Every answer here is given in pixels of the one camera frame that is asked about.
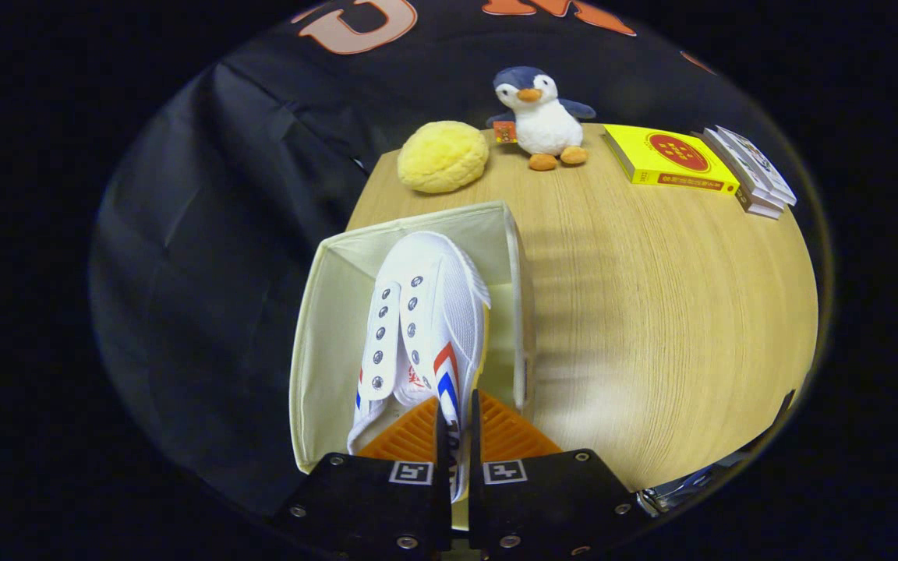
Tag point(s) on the white book with illustrated cover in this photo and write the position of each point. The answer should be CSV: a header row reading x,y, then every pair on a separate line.
x,y
761,165

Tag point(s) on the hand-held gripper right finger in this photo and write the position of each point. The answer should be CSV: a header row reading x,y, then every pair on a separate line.
x,y
550,499

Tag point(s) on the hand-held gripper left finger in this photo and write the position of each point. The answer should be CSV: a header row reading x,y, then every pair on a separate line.
x,y
371,506

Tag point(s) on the yellow book with red label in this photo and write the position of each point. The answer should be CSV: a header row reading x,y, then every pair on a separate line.
x,y
671,156

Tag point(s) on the beige fabric storage box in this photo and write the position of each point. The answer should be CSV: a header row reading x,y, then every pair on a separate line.
x,y
332,327

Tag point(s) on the yellow plush bun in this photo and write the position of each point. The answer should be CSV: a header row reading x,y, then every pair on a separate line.
x,y
443,156

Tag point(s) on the white canvas shoe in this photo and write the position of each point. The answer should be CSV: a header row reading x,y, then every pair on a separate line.
x,y
441,296

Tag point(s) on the penguin plush toy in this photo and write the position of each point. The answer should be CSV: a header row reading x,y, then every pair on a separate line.
x,y
546,125

